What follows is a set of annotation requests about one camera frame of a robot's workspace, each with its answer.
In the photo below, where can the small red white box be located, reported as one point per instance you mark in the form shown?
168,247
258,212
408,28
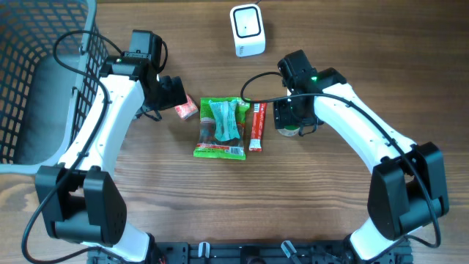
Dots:
187,109

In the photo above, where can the green candy bag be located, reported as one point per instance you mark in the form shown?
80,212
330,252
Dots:
208,146

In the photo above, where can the red snack stick packet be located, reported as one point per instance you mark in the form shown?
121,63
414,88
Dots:
258,127

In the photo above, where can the white barcode scanner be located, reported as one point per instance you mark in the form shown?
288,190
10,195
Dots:
248,30

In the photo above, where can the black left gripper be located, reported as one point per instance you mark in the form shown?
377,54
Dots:
175,92

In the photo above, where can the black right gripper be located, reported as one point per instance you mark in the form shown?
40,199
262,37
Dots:
287,117

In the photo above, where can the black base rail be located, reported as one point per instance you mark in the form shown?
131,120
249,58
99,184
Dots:
317,252

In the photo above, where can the green lid jar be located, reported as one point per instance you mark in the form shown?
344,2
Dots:
288,131

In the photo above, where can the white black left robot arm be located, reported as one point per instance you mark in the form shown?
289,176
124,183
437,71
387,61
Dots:
79,201

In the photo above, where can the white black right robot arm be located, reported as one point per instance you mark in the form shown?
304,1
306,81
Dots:
408,185

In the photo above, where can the grey plastic mesh basket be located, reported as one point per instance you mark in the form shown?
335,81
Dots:
46,46

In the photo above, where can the teal packet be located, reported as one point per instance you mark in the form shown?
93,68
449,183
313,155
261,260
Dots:
225,120

